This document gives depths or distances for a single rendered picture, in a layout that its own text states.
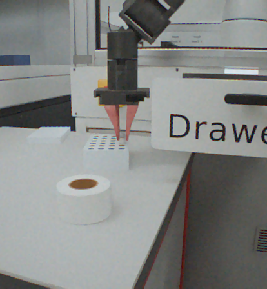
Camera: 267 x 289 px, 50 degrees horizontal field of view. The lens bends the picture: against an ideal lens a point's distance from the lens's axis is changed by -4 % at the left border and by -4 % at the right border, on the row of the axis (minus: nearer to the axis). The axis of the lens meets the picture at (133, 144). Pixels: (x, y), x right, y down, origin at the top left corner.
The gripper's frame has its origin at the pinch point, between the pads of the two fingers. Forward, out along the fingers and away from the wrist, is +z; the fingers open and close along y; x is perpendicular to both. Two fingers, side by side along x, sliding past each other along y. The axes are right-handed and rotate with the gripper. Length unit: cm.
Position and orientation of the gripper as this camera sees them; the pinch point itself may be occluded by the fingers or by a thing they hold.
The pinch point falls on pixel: (122, 135)
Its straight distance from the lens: 58.8
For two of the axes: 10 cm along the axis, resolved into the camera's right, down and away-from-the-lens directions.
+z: 0.0, 9.6, 2.7
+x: -0.5, 2.7, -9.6
